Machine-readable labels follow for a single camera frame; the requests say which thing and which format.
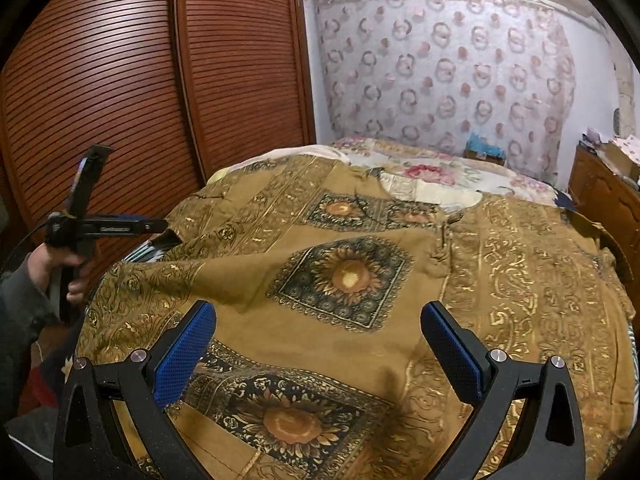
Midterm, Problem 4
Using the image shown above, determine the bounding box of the person's left hand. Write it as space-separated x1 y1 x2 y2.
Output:
27 243 96 306

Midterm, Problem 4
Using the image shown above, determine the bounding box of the teal item on box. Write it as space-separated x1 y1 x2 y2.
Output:
463 132 506 166

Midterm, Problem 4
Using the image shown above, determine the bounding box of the wooden sideboard cabinet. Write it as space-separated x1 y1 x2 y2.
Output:
567 143 640 281

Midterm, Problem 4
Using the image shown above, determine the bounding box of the floral bed quilt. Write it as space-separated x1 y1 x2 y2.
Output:
208 138 562 207

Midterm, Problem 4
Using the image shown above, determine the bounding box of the left forearm dark sleeve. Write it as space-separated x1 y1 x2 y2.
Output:
0 260 58 425

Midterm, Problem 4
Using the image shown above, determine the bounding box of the golden brown patterned garment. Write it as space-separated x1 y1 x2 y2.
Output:
77 155 637 479

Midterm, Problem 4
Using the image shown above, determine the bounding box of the wooden louvered wardrobe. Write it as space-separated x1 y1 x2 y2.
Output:
1 0 316 264

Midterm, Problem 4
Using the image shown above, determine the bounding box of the pink ring patterned curtain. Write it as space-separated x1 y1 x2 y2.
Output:
310 0 576 183

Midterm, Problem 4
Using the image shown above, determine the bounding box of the cardboard box on cabinet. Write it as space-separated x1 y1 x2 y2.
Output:
597 136 640 183

